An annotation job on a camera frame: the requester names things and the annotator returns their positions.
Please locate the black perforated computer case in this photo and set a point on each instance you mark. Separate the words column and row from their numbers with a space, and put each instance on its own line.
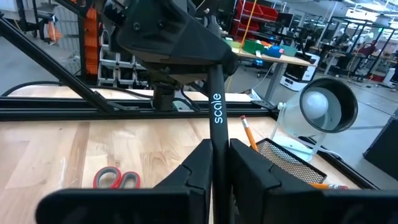
column 384, row 149

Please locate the black pen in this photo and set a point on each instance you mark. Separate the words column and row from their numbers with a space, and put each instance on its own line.
column 219, row 130

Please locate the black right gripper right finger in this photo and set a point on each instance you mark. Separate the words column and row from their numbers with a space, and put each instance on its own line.
column 280, row 205

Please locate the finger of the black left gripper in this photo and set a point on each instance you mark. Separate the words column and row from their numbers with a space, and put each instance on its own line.
column 180, row 73
column 174, row 34

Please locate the blue storage bin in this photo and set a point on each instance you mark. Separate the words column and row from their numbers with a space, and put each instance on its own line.
column 273, row 52

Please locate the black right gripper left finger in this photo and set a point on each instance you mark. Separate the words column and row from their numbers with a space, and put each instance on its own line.
column 174, row 205

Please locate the green storage bin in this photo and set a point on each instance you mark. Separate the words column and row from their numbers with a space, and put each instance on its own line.
column 253, row 46

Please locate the wooden top workbench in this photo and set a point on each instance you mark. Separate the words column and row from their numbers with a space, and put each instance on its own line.
column 275, row 81

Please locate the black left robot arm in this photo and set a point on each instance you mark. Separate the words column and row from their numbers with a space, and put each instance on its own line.
column 163, row 96

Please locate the black mesh desk organizer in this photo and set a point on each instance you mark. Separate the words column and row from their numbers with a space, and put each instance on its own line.
column 289, row 161

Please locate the black aluminium table frame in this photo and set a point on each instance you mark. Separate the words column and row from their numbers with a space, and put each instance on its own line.
column 46, row 109

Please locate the white desk lamp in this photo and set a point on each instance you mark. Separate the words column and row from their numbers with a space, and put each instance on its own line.
column 326, row 109

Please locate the red bin rack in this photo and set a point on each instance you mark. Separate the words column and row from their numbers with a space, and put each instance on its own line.
column 258, row 12

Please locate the white printer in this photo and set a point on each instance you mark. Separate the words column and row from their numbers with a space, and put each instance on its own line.
column 311, row 74

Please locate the teal storage bin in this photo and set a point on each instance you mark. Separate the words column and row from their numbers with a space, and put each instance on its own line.
column 289, row 50

